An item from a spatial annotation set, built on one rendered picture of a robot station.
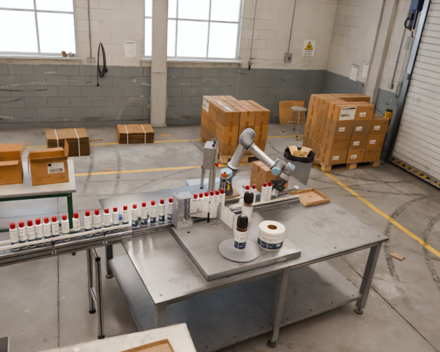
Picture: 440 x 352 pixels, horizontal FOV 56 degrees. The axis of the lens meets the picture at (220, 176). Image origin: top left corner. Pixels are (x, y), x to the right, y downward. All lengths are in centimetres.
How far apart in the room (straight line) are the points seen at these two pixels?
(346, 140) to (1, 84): 613
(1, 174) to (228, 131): 370
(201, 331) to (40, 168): 218
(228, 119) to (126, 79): 261
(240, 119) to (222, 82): 231
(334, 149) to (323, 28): 362
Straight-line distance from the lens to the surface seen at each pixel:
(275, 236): 316
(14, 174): 447
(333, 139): 707
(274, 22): 936
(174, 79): 877
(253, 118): 700
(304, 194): 430
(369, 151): 766
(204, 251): 312
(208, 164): 344
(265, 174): 400
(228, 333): 346
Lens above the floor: 263
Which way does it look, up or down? 24 degrees down
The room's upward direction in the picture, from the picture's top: 5 degrees clockwise
